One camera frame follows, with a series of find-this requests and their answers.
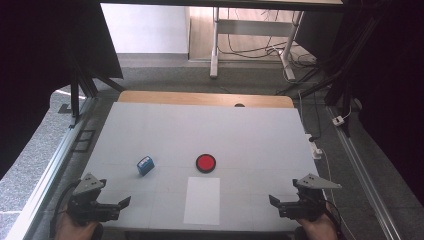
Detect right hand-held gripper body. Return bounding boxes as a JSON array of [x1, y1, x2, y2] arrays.
[[292, 172, 343, 222]]

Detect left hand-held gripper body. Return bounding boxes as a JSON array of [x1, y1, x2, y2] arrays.
[[67, 172, 122, 224]]

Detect blue stamp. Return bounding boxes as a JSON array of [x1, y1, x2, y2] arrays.
[[136, 155, 156, 177]]

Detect round red ink pad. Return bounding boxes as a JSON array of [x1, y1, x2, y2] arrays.
[[195, 153, 217, 174]]

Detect person's right hand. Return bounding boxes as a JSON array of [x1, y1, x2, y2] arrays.
[[295, 206, 340, 240]]

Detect person's left hand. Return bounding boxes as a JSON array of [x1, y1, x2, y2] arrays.
[[54, 209, 100, 240]]

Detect white paper sheet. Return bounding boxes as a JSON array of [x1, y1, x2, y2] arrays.
[[183, 176, 221, 226]]

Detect white table mat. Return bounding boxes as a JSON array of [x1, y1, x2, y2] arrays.
[[77, 101, 320, 233]]

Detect black metal stand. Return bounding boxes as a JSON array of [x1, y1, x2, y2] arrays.
[[57, 43, 126, 130], [275, 0, 396, 138]]

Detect wooden table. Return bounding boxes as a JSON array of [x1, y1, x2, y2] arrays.
[[117, 90, 295, 109]]

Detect black curtain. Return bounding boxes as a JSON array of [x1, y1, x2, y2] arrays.
[[0, 0, 125, 181], [294, 0, 424, 208]]

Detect thin white cable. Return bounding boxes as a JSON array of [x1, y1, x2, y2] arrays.
[[320, 149, 358, 240]]

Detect aluminium rail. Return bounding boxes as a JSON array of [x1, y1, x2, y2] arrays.
[[325, 105, 406, 240], [4, 96, 98, 240]]

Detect black floor cables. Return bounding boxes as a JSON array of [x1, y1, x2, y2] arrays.
[[217, 8, 318, 69]]

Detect white metal desk frame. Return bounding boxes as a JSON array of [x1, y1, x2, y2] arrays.
[[209, 7, 305, 81]]

